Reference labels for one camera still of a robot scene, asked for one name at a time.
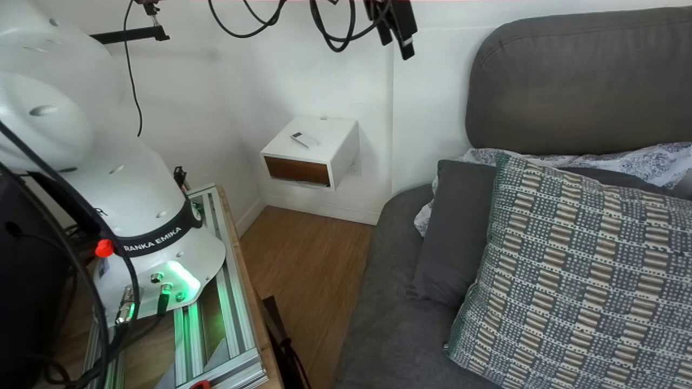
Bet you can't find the blue beige patterned pillow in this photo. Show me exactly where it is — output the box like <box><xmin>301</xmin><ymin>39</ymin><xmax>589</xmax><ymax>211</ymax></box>
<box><xmin>446</xmin><ymin>154</ymin><xmax>692</xmax><ymax>389</ymax></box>

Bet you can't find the white floating nightstand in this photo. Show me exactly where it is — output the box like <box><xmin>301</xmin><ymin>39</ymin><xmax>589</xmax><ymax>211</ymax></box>
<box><xmin>260</xmin><ymin>114</ymin><xmax>361</xmax><ymax>189</ymax></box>

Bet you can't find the grey upholstered headboard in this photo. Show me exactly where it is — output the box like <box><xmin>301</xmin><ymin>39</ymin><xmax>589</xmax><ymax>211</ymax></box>
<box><xmin>464</xmin><ymin>7</ymin><xmax>692</xmax><ymax>158</ymax></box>

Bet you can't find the black leaning stand leg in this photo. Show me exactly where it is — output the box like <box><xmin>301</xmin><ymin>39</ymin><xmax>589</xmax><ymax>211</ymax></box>
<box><xmin>260</xmin><ymin>294</ymin><xmax>312</xmax><ymax>389</ymax></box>

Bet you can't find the red stop button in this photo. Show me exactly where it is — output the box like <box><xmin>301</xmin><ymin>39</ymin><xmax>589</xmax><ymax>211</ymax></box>
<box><xmin>94</xmin><ymin>236</ymin><xmax>118</xmax><ymax>262</ymax></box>

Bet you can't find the black control box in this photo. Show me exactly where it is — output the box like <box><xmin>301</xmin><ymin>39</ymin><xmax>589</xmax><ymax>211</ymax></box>
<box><xmin>0</xmin><ymin>170</ymin><xmax>75</xmax><ymax>389</ymax></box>

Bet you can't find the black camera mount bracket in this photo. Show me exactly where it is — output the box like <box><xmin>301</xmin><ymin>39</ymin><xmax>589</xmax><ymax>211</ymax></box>
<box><xmin>89</xmin><ymin>0</ymin><xmax>174</xmax><ymax>45</ymax></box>

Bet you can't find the thin black hanging cable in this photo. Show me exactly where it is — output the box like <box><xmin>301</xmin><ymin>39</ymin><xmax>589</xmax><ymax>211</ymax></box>
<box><xmin>120</xmin><ymin>0</ymin><xmax>148</xmax><ymax>138</ymax></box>

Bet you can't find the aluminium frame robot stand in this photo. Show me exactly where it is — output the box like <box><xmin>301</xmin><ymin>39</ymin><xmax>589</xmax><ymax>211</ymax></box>
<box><xmin>84</xmin><ymin>181</ymin><xmax>270</xmax><ymax>389</ymax></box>

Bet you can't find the long black robot cable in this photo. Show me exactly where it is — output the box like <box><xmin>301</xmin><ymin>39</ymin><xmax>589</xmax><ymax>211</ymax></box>
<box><xmin>0</xmin><ymin>121</ymin><xmax>144</xmax><ymax>389</ymax></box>

